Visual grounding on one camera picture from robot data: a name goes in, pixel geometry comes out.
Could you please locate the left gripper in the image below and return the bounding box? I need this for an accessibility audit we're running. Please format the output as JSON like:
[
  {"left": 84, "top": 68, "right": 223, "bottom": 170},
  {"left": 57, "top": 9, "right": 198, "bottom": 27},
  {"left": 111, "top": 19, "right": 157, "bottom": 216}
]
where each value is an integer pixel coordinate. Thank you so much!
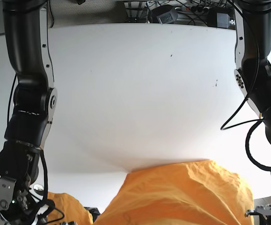
[{"left": 244, "top": 205, "right": 271, "bottom": 225}]

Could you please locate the orange T-shirt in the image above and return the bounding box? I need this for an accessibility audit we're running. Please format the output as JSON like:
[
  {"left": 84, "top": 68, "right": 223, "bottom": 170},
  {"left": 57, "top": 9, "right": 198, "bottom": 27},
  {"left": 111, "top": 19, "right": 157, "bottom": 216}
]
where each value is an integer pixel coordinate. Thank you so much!
[{"left": 48, "top": 160, "right": 254, "bottom": 225}]

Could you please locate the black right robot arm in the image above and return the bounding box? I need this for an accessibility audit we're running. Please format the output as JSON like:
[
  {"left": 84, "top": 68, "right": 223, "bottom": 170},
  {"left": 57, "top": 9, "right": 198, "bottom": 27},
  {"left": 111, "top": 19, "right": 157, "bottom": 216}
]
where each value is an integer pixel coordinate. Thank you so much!
[{"left": 0, "top": 0, "right": 57, "bottom": 225}]

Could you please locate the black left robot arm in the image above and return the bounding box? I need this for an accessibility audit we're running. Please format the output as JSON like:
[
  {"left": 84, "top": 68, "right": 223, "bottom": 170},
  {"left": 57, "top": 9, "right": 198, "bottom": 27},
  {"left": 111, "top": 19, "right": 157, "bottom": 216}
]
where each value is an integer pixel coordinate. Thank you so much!
[{"left": 232, "top": 0, "right": 271, "bottom": 225}]

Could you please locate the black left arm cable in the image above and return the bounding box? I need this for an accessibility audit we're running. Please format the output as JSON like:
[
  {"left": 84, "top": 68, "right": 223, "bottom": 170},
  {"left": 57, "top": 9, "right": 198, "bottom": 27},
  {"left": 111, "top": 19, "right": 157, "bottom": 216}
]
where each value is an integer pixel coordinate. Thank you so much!
[{"left": 220, "top": 0, "right": 271, "bottom": 172}]

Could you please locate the table cable grommet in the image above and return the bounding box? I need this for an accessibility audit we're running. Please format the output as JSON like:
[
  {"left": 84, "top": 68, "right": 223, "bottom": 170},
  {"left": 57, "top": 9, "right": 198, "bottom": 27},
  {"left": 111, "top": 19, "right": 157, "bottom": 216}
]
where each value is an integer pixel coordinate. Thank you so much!
[{"left": 33, "top": 184, "right": 44, "bottom": 192}]

